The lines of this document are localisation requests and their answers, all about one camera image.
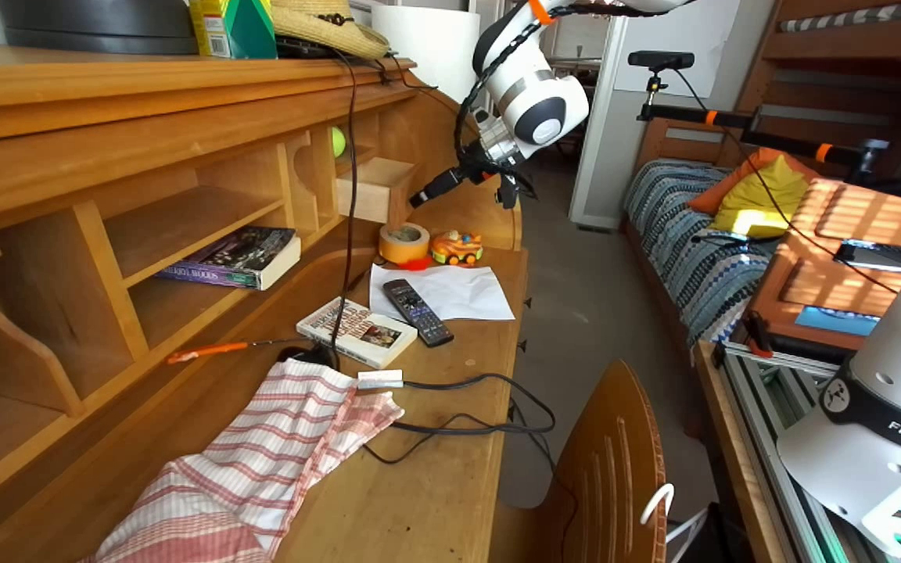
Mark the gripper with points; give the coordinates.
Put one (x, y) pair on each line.
(472, 168)

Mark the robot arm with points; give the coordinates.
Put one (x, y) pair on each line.
(533, 94)

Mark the wooden drawer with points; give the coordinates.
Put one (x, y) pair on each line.
(372, 191)

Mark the orange masking tape roll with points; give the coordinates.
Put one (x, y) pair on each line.
(402, 249)

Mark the orange toy car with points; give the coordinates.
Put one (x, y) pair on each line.
(457, 249)

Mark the small red plastic piece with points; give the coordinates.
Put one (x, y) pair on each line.
(416, 264)

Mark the white lampshade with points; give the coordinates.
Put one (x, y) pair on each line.
(435, 47)

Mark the white paper sheet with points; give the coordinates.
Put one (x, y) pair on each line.
(470, 295)

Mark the green tennis ball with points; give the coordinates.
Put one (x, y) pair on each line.
(338, 142)

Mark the black remote control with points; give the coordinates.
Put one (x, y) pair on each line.
(418, 311)

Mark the white paperback book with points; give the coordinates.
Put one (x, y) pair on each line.
(357, 332)

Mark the straw hat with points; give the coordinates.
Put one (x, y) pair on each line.
(325, 27)

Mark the bed with striped blanket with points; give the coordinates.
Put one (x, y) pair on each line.
(677, 234)

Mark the small white adapter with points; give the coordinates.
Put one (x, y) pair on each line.
(380, 379)

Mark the dark paperback book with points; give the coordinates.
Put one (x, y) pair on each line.
(243, 256)

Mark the black power brick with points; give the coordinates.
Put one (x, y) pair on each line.
(311, 356)

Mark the orange pillow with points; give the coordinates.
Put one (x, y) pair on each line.
(720, 191)

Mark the green and yellow box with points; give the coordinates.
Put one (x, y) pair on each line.
(235, 27)

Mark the yellow pillow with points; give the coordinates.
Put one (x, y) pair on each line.
(759, 203)

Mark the wooden chair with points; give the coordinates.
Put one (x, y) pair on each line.
(599, 469)

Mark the red striped white cloth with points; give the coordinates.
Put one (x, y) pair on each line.
(263, 453)

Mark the wooden desk hutch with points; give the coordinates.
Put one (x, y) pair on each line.
(106, 156)

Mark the wooden board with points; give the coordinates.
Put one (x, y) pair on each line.
(849, 219)

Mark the white plastic hanger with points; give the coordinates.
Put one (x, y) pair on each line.
(658, 500)

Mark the blue paper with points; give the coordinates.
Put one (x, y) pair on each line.
(835, 320)

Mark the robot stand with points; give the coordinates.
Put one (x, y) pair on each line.
(763, 438)

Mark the black round case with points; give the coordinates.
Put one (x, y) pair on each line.
(98, 23)

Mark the black tablet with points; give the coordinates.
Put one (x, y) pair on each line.
(873, 255)

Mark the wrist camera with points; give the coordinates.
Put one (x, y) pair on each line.
(507, 191)

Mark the camera on mount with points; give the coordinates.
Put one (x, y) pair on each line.
(660, 60)

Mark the wooden bunk bed frame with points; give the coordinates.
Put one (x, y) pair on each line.
(849, 70)

